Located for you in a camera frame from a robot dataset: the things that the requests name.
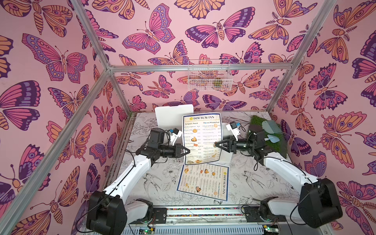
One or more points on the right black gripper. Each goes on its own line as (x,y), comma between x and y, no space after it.
(230,144)

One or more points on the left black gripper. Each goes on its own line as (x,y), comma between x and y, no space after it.
(176,148)

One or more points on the dim sum menu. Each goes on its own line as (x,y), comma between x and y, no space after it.
(205,180)
(200,133)

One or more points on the white narrow rack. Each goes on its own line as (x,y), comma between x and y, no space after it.
(225,157)

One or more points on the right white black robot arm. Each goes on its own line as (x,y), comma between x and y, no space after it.
(318,203)

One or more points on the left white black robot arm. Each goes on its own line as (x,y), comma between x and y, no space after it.
(108,213)

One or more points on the left white rack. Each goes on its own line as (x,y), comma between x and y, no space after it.
(170,117)

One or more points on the green yellow item in basket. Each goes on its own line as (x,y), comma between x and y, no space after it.
(217,83)

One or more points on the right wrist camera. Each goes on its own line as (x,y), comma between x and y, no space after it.
(234,127)

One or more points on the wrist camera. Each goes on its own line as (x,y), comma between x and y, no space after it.
(234,127)
(174,135)

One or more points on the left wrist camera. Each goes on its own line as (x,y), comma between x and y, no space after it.
(174,135)

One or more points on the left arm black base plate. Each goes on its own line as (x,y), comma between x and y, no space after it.
(155,216)

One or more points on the aluminium front rail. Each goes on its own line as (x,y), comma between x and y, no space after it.
(218,220)

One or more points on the white wire wall basket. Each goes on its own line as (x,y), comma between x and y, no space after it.
(201,76)

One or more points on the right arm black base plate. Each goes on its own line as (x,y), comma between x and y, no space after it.
(259,213)

